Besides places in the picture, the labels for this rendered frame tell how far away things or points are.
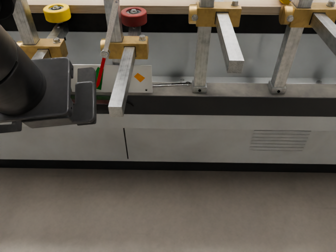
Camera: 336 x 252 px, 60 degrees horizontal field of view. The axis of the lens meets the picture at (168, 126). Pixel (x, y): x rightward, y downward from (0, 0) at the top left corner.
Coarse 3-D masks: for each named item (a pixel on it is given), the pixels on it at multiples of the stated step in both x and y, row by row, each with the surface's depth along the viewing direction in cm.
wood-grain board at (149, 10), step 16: (32, 0) 99; (48, 0) 99; (64, 0) 99; (80, 0) 99; (96, 0) 99; (128, 0) 99; (144, 0) 99; (160, 0) 99; (176, 0) 99; (192, 0) 99; (224, 0) 99; (240, 0) 99; (256, 0) 99; (272, 0) 99; (320, 0) 99
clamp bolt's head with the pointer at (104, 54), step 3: (102, 48) 83; (102, 51) 82; (105, 51) 82; (102, 54) 82; (105, 54) 82; (102, 57) 85; (105, 57) 83; (102, 60) 85; (102, 63) 86; (102, 66) 87; (99, 69) 87; (102, 69) 87; (99, 72) 88; (99, 75) 89; (99, 78) 90; (96, 81) 90; (99, 81) 90; (96, 84) 91; (96, 87) 92
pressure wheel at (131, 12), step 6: (126, 12) 90; (132, 12) 90; (138, 12) 90; (144, 12) 89; (126, 18) 88; (132, 18) 88; (138, 18) 88; (144, 18) 90; (126, 24) 90; (132, 24) 89; (138, 24) 89
